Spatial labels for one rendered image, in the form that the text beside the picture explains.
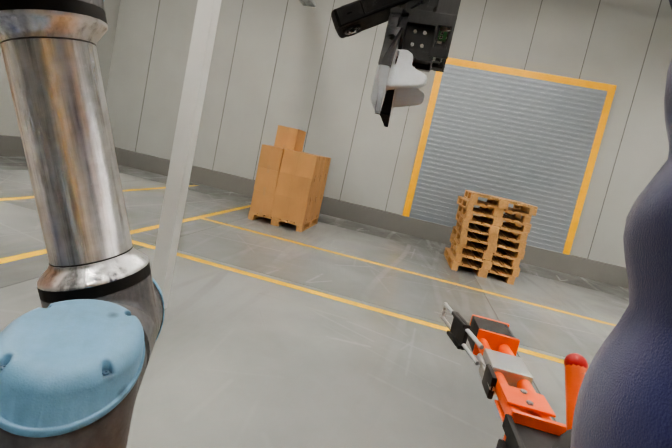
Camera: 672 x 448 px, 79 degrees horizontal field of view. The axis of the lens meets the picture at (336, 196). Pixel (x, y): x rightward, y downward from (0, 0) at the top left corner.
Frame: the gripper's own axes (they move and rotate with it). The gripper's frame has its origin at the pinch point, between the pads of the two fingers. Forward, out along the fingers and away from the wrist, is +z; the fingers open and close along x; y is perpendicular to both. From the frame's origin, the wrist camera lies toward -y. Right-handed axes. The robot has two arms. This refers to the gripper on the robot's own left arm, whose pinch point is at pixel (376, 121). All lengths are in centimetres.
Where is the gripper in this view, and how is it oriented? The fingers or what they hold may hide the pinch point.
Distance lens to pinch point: 56.3
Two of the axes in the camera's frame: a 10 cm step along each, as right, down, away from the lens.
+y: 9.6, 2.3, -1.7
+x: 1.9, -0.6, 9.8
